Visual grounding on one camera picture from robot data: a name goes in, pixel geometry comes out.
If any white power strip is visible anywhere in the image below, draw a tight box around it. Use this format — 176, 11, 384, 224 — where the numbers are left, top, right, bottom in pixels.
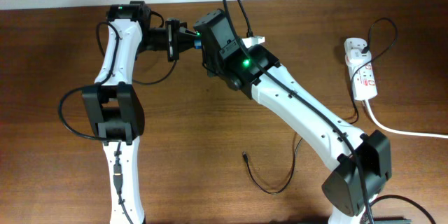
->
344, 38, 377, 101

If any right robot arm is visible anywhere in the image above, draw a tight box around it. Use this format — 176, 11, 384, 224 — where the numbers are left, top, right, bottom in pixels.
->
194, 9, 392, 223

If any blue Samsung Galaxy smartphone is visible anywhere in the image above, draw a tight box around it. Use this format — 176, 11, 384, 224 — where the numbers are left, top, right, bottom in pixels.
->
194, 40, 202, 49

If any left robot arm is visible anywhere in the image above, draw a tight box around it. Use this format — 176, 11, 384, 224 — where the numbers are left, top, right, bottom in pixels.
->
82, 1, 202, 223

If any white power strip cord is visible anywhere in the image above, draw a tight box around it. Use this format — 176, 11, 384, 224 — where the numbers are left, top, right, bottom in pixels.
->
362, 99, 448, 139

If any white USB charger plug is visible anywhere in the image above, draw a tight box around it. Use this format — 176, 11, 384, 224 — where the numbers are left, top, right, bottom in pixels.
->
345, 48, 372, 67

